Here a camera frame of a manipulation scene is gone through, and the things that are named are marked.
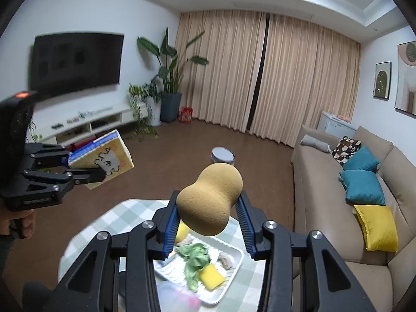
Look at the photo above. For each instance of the yellow blue cartoon sponge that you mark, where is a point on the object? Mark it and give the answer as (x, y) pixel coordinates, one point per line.
(108, 152)

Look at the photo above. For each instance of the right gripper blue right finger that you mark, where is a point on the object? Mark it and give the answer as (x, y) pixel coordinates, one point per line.
(251, 221)

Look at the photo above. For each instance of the black wall television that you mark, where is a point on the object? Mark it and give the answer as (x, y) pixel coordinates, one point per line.
(62, 63)

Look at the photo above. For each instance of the cream knotted rope ball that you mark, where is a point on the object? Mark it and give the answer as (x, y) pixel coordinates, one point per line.
(188, 240)

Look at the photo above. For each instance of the tan peanut-shaped sponge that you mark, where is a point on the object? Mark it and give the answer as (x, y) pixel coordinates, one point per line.
(205, 206)

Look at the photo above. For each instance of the yellow rectangular sponge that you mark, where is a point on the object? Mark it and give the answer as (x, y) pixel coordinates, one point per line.
(182, 232)

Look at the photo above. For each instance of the teal cushion front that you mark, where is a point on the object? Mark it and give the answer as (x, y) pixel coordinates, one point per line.
(362, 187)

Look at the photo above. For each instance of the teal cushion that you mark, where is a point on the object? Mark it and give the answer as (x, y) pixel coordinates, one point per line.
(362, 187)
(362, 160)

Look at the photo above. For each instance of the grey folded blanket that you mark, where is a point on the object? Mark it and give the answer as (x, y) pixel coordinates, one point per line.
(310, 141)

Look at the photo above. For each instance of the yellow sponge in tray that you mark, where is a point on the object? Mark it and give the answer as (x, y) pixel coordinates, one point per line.
(210, 277)

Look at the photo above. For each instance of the grey round trash bin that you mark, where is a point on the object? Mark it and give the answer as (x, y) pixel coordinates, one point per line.
(223, 155)

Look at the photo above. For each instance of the white tv console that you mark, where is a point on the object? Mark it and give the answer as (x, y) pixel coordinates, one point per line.
(82, 126)

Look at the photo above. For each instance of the green satin cloth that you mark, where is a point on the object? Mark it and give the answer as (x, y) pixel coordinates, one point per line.
(196, 257)

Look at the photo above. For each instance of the white plastic tray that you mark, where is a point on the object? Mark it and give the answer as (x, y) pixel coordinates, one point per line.
(172, 268)

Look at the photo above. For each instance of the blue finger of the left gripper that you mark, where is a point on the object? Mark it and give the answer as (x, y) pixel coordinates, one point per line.
(43, 187)
(40, 155)

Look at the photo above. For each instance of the yellow cushion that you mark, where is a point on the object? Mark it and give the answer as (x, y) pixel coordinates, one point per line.
(378, 227)

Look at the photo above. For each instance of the tall potted leafy plant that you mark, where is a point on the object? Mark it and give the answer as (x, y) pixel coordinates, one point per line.
(172, 65)

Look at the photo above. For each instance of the black white patterned cushion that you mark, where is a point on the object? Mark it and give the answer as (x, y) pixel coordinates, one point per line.
(345, 149)

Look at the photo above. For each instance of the beige leather sofa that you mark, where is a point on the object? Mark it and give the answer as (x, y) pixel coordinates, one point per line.
(320, 204)

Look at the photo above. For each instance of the green white checkered tablecloth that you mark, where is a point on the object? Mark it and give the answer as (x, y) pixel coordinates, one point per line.
(245, 289)

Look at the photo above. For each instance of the small trailing green plant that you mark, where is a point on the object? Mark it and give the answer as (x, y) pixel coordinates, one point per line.
(145, 103)

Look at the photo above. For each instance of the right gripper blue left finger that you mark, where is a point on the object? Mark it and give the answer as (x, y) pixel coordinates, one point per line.
(167, 220)

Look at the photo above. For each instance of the framed beige arch picture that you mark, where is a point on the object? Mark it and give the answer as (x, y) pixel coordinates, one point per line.
(405, 95)

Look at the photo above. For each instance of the teal cushion back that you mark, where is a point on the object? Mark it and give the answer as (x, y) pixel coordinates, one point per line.
(362, 160)

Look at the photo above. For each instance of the beige curtains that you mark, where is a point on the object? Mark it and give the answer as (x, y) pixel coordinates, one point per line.
(267, 74)

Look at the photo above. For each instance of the person's left hand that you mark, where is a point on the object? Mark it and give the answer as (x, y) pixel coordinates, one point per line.
(17, 217)

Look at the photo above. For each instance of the red gift bag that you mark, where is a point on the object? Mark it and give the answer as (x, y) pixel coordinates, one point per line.
(186, 115)

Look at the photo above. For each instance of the white storage box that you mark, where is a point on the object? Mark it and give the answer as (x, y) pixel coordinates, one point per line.
(333, 125)

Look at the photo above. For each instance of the framed green arch picture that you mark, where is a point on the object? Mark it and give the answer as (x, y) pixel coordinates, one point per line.
(382, 81)

